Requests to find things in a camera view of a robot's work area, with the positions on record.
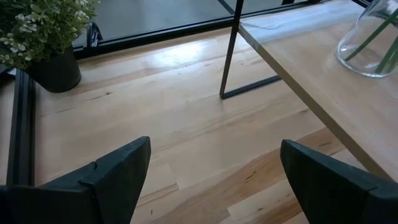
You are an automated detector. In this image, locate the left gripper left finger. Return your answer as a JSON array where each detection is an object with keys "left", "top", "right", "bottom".
[{"left": 42, "top": 136, "right": 152, "bottom": 224}]

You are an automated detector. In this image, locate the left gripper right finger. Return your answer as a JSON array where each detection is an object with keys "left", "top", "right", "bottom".
[{"left": 280, "top": 139, "right": 379, "bottom": 224}]

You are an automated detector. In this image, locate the clear glass vase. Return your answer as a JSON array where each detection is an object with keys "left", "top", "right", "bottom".
[{"left": 335, "top": 0, "right": 398, "bottom": 78}]

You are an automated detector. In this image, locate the light wooden shelf board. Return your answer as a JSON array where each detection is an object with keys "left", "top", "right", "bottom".
[{"left": 238, "top": 0, "right": 398, "bottom": 183}]

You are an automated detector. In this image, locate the green potted plant black pot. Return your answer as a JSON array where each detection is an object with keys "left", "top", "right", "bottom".
[{"left": 0, "top": 0, "right": 100, "bottom": 93}]

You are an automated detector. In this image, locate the black aluminium table frame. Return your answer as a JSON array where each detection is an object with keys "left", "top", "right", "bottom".
[{"left": 6, "top": 21, "right": 103, "bottom": 187}]

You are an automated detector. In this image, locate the table edge rail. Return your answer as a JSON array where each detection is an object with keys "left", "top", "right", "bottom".
[{"left": 73, "top": 0, "right": 327, "bottom": 60}]

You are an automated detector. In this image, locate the black metal shelf leg frame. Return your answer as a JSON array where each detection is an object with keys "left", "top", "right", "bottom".
[{"left": 219, "top": 0, "right": 282, "bottom": 100}]

